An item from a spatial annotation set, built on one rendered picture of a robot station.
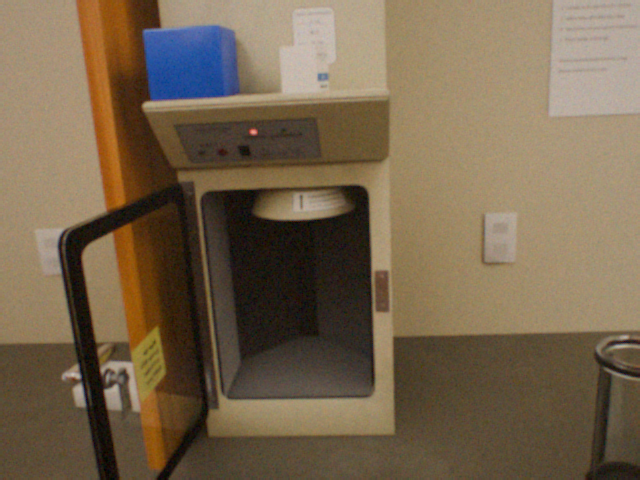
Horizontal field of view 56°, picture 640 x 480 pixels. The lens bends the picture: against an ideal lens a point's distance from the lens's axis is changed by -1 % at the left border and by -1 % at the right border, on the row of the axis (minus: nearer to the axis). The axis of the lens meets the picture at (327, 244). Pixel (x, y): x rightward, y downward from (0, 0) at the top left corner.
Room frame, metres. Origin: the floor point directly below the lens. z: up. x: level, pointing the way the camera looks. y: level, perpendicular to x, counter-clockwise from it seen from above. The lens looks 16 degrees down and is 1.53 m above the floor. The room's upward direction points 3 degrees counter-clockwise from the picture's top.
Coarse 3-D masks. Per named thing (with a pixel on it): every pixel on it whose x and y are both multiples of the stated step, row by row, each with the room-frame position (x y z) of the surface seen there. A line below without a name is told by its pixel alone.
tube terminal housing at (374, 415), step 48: (192, 0) 0.92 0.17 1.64; (240, 0) 0.91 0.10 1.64; (288, 0) 0.91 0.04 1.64; (336, 0) 0.90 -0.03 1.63; (240, 48) 0.91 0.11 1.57; (384, 48) 0.90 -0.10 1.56; (384, 192) 0.90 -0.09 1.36; (384, 240) 0.90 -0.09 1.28; (384, 336) 0.90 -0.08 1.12; (384, 384) 0.90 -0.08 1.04; (240, 432) 0.92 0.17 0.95; (288, 432) 0.91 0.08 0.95; (336, 432) 0.90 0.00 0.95; (384, 432) 0.90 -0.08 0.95
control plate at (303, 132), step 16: (176, 128) 0.83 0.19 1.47; (192, 128) 0.83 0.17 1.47; (208, 128) 0.83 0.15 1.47; (224, 128) 0.83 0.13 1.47; (240, 128) 0.83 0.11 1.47; (256, 128) 0.83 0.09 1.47; (272, 128) 0.83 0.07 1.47; (288, 128) 0.82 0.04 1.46; (304, 128) 0.82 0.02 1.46; (192, 144) 0.85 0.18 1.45; (208, 144) 0.85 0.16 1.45; (224, 144) 0.85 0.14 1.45; (240, 144) 0.85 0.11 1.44; (256, 144) 0.85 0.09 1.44; (272, 144) 0.85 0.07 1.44; (288, 144) 0.85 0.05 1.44; (304, 144) 0.85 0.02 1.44; (192, 160) 0.88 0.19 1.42; (208, 160) 0.88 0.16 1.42; (224, 160) 0.88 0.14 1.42; (240, 160) 0.88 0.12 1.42; (256, 160) 0.88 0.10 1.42; (272, 160) 0.87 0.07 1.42
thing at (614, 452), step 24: (624, 336) 0.76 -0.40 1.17; (624, 360) 0.75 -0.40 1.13; (600, 384) 0.71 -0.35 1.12; (624, 384) 0.68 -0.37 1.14; (600, 408) 0.71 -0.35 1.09; (624, 408) 0.68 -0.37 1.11; (600, 432) 0.70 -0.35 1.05; (624, 432) 0.67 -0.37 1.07; (600, 456) 0.70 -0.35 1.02; (624, 456) 0.67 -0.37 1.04
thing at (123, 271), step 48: (96, 240) 0.66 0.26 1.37; (144, 240) 0.77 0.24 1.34; (96, 288) 0.65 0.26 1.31; (144, 288) 0.75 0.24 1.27; (96, 336) 0.63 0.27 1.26; (144, 336) 0.73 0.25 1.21; (192, 336) 0.87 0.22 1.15; (144, 384) 0.72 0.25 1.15; (192, 384) 0.85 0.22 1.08; (96, 432) 0.60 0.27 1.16; (144, 432) 0.70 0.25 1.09
